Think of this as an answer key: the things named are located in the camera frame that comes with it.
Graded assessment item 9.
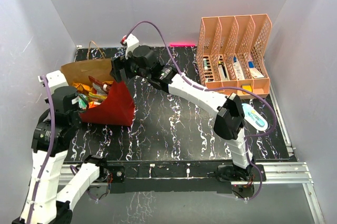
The red paper bag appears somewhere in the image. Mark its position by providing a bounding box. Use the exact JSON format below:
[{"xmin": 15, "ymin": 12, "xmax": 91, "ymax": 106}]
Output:
[{"xmin": 61, "ymin": 47, "xmax": 135, "ymax": 126}]

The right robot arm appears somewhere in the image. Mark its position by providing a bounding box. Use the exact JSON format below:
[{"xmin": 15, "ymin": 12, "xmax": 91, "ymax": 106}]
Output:
[{"xmin": 111, "ymin": 45, "xmax": 254, "ymax": 180}]

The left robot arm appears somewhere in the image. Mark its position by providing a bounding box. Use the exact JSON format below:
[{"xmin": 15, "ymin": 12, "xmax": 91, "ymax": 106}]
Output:
[{"xmin": 13, "ymin": 70, "xmax": 109, "ymax": 223}]

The pink tape strip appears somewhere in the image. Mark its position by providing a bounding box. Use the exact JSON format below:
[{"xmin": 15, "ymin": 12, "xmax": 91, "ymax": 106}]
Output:
[{"xmin": 170, "ymin": 43, "xmax": 195, "ymax": 47}]

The pink desk organizer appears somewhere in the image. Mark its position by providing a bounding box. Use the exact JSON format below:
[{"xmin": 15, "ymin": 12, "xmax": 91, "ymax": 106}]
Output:
[{"xmin": 196, "ymin": 14, "xmax": 272, "ymax": 99}]

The yellow item in organizer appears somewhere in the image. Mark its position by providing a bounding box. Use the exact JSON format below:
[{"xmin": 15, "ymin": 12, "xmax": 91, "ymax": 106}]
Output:
[{"xmin": 241, "ymin": 84, "xmax": 252, "ymax": 92}]

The white blue oval package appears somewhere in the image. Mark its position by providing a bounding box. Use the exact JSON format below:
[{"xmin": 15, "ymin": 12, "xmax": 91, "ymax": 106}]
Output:
[{"xmin": 242, "ymin": 103, "xmax": 268, "ymax": 131}]

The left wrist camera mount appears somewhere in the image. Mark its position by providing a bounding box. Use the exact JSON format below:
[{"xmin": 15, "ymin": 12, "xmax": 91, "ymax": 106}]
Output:
[{"xmin": 45, "ymin": 70, "xmax": 68, "ymax": 94}]

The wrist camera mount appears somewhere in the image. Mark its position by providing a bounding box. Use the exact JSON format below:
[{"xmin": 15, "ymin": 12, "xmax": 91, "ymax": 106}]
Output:
[
  {"xmin": 121, "ymin": 34, "xmax": 139, "ymax": 59},
  {"xmin": 45, "ymin": 70, "xmax": 68, "ymax": 94}
]

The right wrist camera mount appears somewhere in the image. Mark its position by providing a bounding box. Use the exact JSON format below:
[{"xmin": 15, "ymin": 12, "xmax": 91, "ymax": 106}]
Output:
[{"xmin": 121, "ymin": 34, "xmax": 139, "ymax": 59}]

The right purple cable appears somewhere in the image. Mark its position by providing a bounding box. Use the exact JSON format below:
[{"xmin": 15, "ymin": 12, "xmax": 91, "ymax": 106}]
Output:
[{"xmin": 126, "ymin": 21, "xmax": 277, "ymax": 201}]

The purple cable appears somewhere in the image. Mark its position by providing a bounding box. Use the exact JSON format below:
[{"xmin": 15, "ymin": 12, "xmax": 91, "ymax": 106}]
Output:
[
  {"xmin": 126, "ymin": 21, "xmax": 277, "ymax": 201},
  {"xmin": 27, "ymin": 75, "xmax": 56, "ymax": 219}
]

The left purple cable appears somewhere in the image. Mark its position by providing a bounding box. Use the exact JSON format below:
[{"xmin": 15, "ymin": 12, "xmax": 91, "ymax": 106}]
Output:
[{"xmin": 27, "ymin": 75, "xmax": 56, "ymax": 219}]

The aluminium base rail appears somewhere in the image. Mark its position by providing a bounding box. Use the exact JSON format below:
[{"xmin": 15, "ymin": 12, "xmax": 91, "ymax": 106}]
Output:
[{"xmin": 59, "ymin": 160, "xmax": 323, "ymax": 224}]

